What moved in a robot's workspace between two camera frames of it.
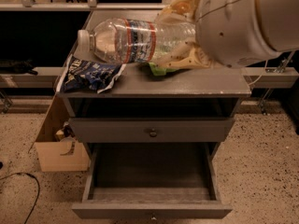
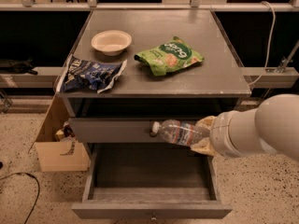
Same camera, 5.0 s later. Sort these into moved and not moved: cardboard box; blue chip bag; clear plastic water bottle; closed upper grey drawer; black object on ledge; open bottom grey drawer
Moved: clear plastic water bottle
Not moved: black object on ledge; blue chip bag; open bottom grey drawer; closed upper grey drawer; cardboard box
